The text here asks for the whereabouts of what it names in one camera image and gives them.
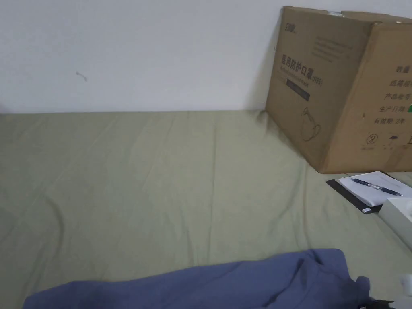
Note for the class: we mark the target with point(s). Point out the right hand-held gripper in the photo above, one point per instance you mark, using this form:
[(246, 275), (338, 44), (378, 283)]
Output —
[(406, 297)]

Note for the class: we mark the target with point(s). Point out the dark blue shirt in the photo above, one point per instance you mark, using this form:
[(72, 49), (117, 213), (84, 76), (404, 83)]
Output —
[(225, 286)]

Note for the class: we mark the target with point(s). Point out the white flat box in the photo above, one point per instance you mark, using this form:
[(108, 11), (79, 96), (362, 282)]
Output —
[(397, 214)]

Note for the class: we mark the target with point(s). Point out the white paper pad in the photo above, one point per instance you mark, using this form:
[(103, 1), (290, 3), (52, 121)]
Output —
[(370, 196)]

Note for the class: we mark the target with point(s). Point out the black clipboard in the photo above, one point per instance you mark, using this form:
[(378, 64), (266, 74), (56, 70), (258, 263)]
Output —
[(346, 193)]

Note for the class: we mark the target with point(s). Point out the dark blue pen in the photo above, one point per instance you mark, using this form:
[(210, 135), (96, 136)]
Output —
[(375, 186)]

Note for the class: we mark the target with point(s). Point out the brown cardboard carton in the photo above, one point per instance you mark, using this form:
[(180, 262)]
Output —
[(341, 96)]

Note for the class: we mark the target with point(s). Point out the bed with pale green sheet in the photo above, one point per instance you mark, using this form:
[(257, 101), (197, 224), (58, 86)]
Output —
[(135, 180)]

